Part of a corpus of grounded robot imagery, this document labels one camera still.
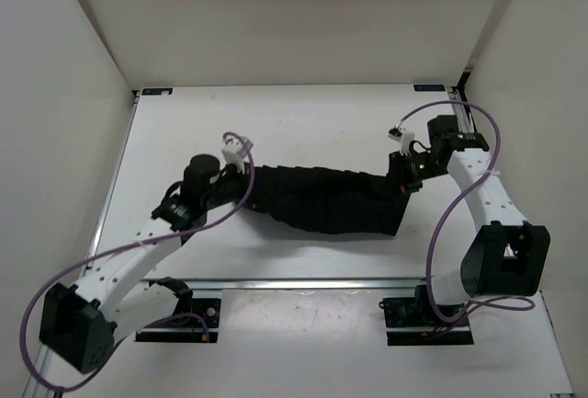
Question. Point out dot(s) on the aluminium right side rail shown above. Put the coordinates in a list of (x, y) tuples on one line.
[(464, 115)]

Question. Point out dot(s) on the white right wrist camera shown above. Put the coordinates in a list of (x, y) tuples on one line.
[(402, 137)]

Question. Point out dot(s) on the blue label right corner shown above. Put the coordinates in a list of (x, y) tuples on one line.
[(429, 88)]

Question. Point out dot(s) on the black pleated skirt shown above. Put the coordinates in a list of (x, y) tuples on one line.
[(323, 200)]

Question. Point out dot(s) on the blue label left corner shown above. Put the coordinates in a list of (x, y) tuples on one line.
[(157, 91)]

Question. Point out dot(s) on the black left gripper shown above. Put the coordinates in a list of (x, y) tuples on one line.
[(243, 179)]

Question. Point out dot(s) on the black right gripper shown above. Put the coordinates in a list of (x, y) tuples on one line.
[(398, 173)]

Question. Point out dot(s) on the aluminium front rail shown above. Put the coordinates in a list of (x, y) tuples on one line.
[(303, 284)]

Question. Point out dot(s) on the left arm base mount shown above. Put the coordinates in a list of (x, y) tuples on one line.
[(195, 320)]

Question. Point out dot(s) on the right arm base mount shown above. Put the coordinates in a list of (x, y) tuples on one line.
[(411, 322)]

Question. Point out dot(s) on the blue label corner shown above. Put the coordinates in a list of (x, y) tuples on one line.
[(429, 88), (157, 91)]

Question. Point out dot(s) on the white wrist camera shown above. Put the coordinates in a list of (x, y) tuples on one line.
[(235, 150), (402, 137)]

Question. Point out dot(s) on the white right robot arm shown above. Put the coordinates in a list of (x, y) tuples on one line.
[(508, 253)]

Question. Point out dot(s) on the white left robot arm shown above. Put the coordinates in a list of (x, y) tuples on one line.
[(83, 322)]

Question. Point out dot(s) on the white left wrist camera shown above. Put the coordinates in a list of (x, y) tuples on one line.
[(235, 150)]

